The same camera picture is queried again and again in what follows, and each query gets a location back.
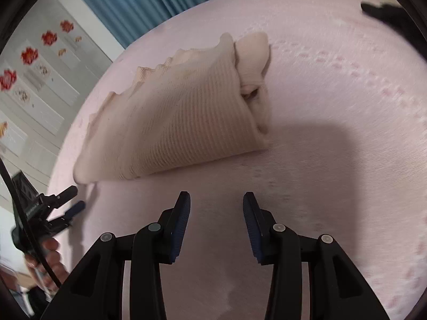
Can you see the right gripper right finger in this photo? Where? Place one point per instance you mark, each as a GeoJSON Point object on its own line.
{"type": "Point", "coordinates": [337, 289]}

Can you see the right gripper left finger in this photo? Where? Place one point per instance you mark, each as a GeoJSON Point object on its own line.
{"type": "Point", "coordinates": [94, 288]}

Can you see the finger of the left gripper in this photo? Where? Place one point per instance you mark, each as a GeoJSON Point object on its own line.
{"type": "Point", "coordinates": [63, 197]}
{"type": "Point", "coordinates": [74, 210]}

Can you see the pink knitted sweater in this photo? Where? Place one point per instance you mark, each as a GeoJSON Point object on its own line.
{"type": "Point", "coordinates": [198, 106]}

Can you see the pink bed with patterned sheet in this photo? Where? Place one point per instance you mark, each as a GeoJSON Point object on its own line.
{"type": "Point", "coordinates": [311, 105]}

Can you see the white wardrobe with red decorations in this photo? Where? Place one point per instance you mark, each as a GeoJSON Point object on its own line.
{"type": "Point", "coordinates": [48, 68]}

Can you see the black puffer jacket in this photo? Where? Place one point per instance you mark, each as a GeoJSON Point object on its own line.
{"type": "Point", "coordinates": [395, 17]}

